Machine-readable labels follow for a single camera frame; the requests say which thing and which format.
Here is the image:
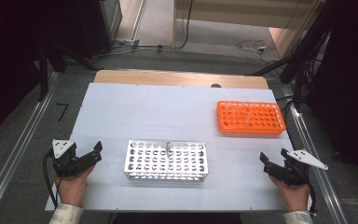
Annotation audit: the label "black hanging cable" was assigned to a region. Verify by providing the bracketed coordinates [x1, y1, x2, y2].
[175, 0, 195, 50]

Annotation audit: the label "person's right hand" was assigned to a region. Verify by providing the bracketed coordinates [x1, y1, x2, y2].
[268, 175, 311, 213]

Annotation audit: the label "silver metal test tube rack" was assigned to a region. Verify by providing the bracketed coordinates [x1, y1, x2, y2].
[123, 139, 210, 182]

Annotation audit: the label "black metal stand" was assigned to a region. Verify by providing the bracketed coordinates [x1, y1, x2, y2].
[36, 43, 49, 103]
[245, 0, 334, 106]

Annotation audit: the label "grey power strip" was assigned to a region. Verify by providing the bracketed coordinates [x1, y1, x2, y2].
[114, 38, 141, 49]

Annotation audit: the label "grey floor cables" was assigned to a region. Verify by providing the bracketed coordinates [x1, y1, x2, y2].
[89, 43, 175, 60]

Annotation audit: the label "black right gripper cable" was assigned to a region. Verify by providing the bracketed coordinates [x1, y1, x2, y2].
[301, 167, 320, 217]

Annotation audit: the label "orange plastic test tube rack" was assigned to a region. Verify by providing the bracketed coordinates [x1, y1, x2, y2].
[216, 100, 287, 135]

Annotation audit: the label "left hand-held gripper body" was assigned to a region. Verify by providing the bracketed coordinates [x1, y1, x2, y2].
[51, 138, 93, 179]

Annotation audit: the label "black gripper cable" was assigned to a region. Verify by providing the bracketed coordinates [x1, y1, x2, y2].
[301, 167, 320, 217]
[42, 148, 60, 210]

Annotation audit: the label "white board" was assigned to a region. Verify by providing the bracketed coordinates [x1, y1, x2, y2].
[45, 82, 315, 213]

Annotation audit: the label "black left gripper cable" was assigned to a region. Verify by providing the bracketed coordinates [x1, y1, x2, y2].
[42, 148, 60, 210]

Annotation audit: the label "aluminium floor rail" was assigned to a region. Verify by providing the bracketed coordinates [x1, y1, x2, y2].
[0, 71, 62, 224]
[279, 83, 351, 224]

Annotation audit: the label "person's left hand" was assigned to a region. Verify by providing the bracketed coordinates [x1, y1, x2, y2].
[55, 166, 96, 208]

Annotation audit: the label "wooden table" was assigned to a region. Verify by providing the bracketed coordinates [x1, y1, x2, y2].
[92, 69, 269, 91]

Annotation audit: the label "white floor cable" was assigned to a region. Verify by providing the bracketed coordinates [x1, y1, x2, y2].
[236, 39, 271, 56]

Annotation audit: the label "dark metal cabinet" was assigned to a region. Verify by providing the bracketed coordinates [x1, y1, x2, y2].
[76, 0, 123, 60]

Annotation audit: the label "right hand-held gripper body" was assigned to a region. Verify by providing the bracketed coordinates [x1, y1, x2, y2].
[265, 148, 329, 187]

